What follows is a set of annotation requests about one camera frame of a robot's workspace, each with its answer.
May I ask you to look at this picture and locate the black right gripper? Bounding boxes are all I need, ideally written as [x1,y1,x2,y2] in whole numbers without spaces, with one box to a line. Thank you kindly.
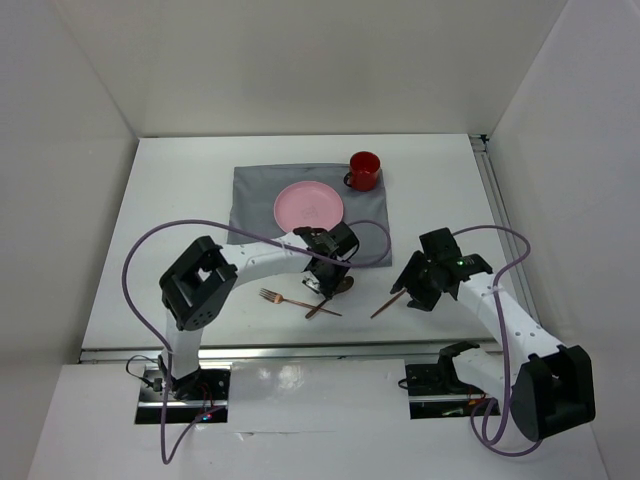
[391,249,443,312]

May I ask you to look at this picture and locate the brown wooden spoon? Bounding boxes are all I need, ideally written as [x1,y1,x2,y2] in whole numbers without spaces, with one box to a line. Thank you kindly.
[305,276,354,320]

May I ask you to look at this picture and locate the pink plate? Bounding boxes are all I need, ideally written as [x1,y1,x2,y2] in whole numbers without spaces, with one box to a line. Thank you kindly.
[273,181,344,232]

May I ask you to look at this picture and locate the grey cloth placemat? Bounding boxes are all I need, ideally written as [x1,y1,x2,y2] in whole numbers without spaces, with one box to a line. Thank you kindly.
[229,163,390,263]

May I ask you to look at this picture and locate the red mug black handle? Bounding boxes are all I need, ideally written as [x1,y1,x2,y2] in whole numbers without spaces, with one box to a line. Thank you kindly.
[343,151,381,192]

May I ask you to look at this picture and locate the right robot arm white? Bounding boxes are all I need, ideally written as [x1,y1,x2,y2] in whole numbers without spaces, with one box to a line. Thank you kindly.
[391,228,596,443]

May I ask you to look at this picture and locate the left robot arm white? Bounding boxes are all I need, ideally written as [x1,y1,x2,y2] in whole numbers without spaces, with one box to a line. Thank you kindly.
[160,222,360,400]

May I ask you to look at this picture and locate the copper knife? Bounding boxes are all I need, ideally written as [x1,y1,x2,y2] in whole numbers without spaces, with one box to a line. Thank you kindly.
[369,288,406,319]

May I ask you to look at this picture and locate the copper fork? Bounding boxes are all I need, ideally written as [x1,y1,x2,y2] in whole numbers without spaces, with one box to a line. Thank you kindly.
[259,288,341,319]

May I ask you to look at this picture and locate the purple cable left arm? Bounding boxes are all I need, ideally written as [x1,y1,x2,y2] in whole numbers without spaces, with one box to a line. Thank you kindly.
[121,218,392,466]

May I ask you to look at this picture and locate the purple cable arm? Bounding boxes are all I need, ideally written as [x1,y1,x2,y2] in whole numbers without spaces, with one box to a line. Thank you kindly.
[121,218,392,466]
[452,225,543,458]

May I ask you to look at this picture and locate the aluminium rail front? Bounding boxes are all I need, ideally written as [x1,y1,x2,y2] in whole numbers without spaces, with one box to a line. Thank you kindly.
[78,339,501,364]

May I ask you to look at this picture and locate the aluminium rail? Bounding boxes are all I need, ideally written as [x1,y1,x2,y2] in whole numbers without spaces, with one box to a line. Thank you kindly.
[78,339,501,364]
[468,134,540,323]

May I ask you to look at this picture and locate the aluminium rail right side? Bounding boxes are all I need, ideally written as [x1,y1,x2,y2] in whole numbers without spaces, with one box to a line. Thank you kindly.
[468,134,540,323]

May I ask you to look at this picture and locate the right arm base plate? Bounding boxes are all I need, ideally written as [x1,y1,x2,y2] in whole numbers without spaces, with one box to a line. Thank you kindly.
[397,364,489,420]

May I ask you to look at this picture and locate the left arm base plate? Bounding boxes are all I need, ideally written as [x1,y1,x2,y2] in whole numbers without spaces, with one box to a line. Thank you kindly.
[134,367,231,425]

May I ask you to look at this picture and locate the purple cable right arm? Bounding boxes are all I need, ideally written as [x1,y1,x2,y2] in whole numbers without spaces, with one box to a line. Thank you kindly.
[452,225,543,458]

